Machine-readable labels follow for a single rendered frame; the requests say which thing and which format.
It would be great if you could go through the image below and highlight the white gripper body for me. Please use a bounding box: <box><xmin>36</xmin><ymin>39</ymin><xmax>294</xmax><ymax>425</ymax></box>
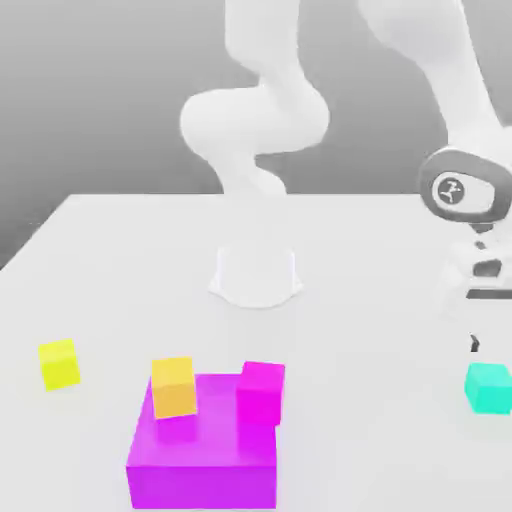
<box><xmin>437</xmin><ymin>275</ymin><xmax>512</xmax><ymax>336</ymax></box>

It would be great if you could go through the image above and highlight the small teal cube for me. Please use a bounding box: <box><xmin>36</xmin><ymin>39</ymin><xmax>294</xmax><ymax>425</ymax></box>
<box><xmin>463</xmin><ymin>362</ymin><xmax>512</xmax><ymax>416</ymax></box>

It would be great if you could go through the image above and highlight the small magenta cube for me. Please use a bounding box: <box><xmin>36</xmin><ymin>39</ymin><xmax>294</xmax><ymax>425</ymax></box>
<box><xmin>235</xmin><ymin>360</ymin><xmax>286</xmax><ymax>427</ymax></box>

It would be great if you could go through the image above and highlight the small orange cube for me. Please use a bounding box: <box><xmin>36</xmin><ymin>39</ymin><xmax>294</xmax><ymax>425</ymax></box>
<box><xmin>151</xmin><ymin>356</ymin><xmax>198</xmax><ymax>420</ymax></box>

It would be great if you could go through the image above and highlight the small yellow cube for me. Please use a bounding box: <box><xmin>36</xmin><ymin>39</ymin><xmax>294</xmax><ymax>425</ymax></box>
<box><xmin>37</xmin><ymin>338</ymin><xmax>82</xmax><ymax>392</ymax></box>

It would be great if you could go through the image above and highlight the large purple box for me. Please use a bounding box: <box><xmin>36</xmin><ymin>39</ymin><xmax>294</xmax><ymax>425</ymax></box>
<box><xmin>125</xmin><ymin>373</ymin><xmax>279</xmax><ymax>510</ymax></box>

